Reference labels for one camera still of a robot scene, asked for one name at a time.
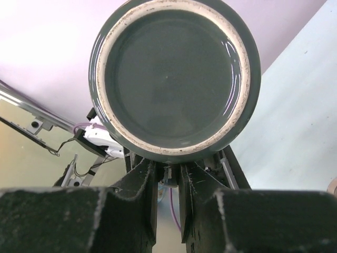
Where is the black mug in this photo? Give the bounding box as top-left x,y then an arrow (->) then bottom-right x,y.
88,1 -> 261,163

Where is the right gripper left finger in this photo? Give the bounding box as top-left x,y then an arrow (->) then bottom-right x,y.
1,159 -> 157,252

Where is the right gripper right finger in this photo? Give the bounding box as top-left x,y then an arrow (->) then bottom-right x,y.
179,164 -> 336,252

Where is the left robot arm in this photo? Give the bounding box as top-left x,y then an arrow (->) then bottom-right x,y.
73,116 -> 124,158

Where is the left aluminium frame post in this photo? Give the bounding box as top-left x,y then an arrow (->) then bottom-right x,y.
1,80 -> 74,132

